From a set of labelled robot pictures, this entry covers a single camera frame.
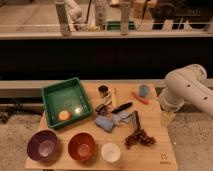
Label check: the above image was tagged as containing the small dark clip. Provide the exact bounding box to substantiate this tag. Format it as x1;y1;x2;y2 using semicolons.
95;104;108;115

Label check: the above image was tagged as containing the purple bowl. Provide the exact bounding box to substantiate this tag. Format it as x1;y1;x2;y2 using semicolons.
26;130;59;162

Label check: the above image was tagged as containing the dark rectangular eraser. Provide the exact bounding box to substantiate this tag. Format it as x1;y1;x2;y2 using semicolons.
132;111;141;130

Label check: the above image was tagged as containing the white paper cup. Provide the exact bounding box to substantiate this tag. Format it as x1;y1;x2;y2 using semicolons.
101;143;121;163

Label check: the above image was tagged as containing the wooden board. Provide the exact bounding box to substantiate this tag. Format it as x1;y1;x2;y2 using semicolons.
25;83;178;171

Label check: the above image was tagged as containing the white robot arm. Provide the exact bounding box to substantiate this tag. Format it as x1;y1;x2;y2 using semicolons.
159;64;213;117

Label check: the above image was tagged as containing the green plastic tray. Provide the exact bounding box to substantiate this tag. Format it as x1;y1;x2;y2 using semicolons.
41;77;93;129

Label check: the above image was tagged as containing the background green bin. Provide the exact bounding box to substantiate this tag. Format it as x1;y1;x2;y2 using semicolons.
107;21;136;31

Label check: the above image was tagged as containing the small dark cup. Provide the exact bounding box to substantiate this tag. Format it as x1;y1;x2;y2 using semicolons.
98;85;108;98

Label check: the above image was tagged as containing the orange ball in tray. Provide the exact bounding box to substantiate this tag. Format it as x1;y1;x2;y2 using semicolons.
58;110;71;121

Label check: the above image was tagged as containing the blue cloth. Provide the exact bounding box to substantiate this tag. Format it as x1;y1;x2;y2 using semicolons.
95;111;131;132

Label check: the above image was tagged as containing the bunch of dark grapes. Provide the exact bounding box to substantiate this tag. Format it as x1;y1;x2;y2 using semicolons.
125;129;156;149

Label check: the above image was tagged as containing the black marker pen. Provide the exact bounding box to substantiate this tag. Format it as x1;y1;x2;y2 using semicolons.
111;102;133;114

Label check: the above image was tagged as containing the orange bowl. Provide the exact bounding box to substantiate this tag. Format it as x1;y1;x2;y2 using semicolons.
68;132;96;162

